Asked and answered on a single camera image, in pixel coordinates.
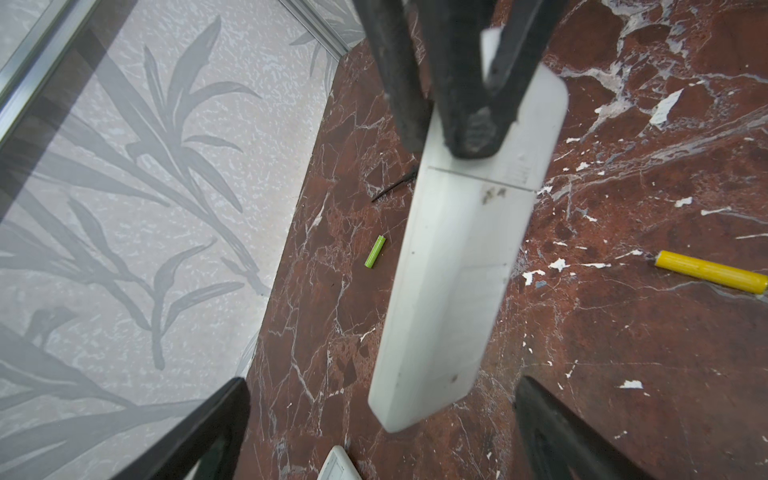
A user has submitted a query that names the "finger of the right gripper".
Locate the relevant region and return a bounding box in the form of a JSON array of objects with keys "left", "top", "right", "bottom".
[
  {"left": 417, "top": 0, "right": 564, "bottom": 159},
  {"left": 353, "top": 0, "right": 432, "bottom": 153}
]

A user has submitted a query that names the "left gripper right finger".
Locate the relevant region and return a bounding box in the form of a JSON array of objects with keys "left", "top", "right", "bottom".
[{"left": 515, "top": 376, "right": 651, "bottom": 479}]

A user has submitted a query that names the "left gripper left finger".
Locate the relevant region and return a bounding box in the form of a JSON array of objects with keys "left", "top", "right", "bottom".
[{"left": 115, "top": 377, "right": 251, "bottom": 479}]

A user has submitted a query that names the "pink handled screwdriver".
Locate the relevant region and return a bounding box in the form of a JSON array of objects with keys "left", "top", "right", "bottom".
[{"left": 371, "top": 168, "right": 418, "bottom": 202}]

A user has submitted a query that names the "red white remote control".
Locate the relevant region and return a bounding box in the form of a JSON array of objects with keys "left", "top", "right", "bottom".
[{"left": 368, "top": 65, "right": 568, "bottom": 433}]

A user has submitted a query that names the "white air conditioner remote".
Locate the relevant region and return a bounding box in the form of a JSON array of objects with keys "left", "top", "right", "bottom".
[{"left": 317, "top": 445, "right": 361, "bottom": 480}]

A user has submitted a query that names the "green battery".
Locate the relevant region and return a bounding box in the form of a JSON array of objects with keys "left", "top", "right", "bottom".
[{"left": 364, "top": 235, "right": 386, "bottom": 269}]

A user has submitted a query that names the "yellow battery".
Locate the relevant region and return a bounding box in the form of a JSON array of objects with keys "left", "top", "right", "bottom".
[{"left": 654, "top": 250, "right": 767, "bottom": 295}]

